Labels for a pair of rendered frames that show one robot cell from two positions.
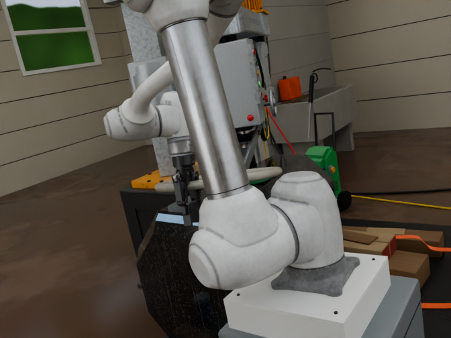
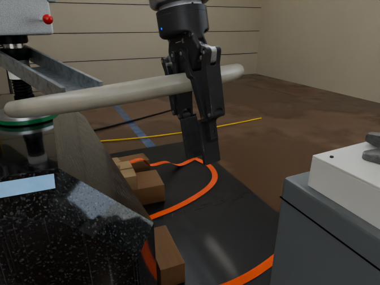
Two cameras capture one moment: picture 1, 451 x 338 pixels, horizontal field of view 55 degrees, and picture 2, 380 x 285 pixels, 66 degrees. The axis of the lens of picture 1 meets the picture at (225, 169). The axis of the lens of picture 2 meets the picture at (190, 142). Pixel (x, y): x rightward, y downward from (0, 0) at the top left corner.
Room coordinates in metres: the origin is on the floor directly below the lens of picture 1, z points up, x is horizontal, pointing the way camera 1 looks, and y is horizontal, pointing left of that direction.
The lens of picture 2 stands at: (1.21, 0.55, 1.16)
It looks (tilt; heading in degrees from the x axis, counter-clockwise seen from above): 22 degrees down; 297
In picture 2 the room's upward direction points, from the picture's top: straight up
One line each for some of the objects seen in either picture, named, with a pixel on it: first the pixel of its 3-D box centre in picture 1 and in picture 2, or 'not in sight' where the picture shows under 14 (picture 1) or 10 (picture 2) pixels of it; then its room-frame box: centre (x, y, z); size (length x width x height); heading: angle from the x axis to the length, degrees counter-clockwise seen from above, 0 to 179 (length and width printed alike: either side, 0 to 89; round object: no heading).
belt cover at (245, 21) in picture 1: (238, 29); not in sight; (2.59, -0.23, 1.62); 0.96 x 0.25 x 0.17; 165
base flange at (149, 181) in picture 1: (177, 174); not in sight; (2.98, 0.34, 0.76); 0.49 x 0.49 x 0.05; 51
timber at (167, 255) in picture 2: not in sight; (163, 254); (1.85, -0.43, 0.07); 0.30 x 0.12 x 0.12; 139
